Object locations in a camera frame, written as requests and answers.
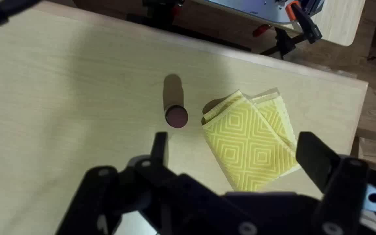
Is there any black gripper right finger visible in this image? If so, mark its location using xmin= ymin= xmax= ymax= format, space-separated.
xmin=295 ymin=131 xmax=371 ymax=235

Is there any small wooden side table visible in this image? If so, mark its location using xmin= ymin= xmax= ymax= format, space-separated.
xmin=310 ymin=0 xmax=368 ymax=48

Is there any small brown bottle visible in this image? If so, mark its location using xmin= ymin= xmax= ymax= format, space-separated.
xmin=162 ymin=74 xmax=190 ymax=130

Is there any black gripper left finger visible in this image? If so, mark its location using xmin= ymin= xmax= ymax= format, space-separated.
xmin=56 ymin=131 xmax=211 ymax=235

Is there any orange-handled black clamp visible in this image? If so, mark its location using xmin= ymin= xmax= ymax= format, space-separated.
xmin=283 ymin=0 xmax=324 ymax=45

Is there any yellow patterned towel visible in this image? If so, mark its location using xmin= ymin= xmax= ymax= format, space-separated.
xmin=199 ymin=88 xmax=303 ymax=194

